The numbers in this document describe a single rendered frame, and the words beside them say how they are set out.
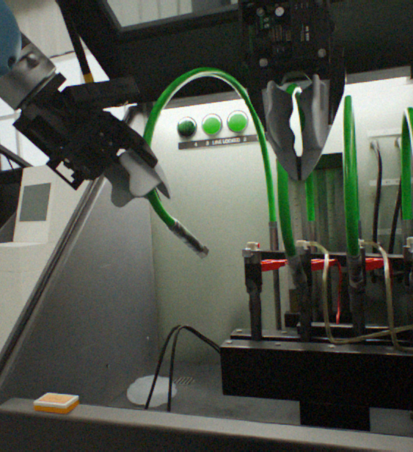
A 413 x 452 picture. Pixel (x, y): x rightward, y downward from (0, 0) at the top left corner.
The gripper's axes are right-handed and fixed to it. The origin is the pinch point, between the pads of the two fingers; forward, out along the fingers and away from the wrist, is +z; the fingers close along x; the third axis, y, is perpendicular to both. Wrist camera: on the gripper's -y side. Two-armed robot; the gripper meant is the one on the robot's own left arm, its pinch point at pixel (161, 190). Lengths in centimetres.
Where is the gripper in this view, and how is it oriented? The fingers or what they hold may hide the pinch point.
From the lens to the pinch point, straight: 66.6
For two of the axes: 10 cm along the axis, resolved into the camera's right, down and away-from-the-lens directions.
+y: -4.0, 7.3, -5.6
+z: 6.7, 6.5, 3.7
